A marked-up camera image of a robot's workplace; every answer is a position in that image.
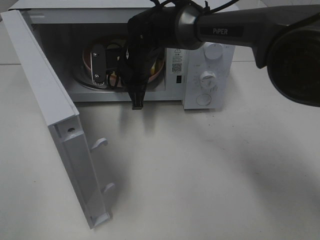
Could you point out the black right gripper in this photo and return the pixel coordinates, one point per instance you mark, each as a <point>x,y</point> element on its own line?
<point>139,55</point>

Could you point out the pink round plate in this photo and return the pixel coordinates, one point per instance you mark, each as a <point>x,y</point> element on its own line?
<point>100,40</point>

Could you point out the round white door button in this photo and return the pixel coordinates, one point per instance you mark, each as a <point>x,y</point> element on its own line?
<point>203,99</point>

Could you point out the white timer knob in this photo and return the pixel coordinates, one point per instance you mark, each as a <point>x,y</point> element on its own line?
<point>208,80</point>

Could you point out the white microwave door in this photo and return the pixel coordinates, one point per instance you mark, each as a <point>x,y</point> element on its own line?
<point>62,119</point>

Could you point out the white bread sandwich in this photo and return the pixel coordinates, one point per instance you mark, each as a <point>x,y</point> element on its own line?
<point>158,65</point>

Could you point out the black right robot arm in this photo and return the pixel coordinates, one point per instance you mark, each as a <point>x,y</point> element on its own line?
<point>284,39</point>

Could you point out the white warning label sticker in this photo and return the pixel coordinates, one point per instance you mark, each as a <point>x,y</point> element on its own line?
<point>177,60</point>

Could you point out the white microwave oven body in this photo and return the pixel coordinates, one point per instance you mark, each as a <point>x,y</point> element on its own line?
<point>57,37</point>

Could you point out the white upper power knob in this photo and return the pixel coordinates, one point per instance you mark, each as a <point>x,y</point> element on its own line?
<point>213,51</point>

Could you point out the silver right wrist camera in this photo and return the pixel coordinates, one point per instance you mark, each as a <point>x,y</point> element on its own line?
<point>98,64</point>

